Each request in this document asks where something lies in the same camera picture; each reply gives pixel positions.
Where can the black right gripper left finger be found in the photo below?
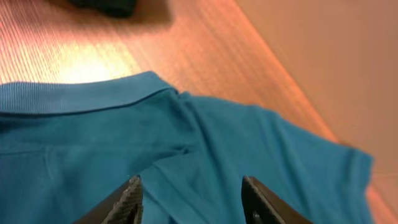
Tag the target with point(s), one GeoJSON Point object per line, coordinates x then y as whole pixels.
{"type": "Point", "coordinates": [123, 206]}

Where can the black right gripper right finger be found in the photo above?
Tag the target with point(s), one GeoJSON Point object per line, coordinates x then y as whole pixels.
{"type": "Point", "coordinates": [262, 206]}

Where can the blue polo shirt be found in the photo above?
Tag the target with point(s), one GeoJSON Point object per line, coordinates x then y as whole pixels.
{"type": "Point", "coordinates": [66, 147]}

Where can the dark folded garment below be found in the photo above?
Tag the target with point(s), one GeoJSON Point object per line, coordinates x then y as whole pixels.
{"type": "Point", "coordinates": [113, 8]}

